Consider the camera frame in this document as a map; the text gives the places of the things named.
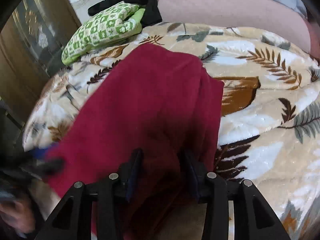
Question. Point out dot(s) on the beige floral fleece blanket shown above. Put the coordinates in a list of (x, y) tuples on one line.
[(269, 126)]

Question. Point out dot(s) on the black garment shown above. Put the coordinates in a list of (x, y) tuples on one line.
[(150, 17)]

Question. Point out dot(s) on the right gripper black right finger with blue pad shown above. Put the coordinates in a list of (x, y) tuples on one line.
[(253, 217)]

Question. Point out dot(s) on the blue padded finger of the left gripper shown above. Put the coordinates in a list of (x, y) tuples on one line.
[(40, 153)]

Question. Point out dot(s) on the person's left hand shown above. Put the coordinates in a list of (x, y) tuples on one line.
[(18, 215)]

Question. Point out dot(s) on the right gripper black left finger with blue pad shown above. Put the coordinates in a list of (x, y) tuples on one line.
[(106, 199)]

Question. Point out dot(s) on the green patterned garment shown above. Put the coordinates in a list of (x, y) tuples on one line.
[(105, 28)]

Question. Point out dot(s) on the pink quilted bolster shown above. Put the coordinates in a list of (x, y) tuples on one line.
[(263, 14)]

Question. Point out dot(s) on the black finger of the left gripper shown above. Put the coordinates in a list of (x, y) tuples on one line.
[(50, 167)]

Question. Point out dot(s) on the wooden glass cabinet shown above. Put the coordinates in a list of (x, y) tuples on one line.
[(32, 41)]

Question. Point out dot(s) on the dark red knit sweater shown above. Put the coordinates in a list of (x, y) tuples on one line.
[(156, 100)]

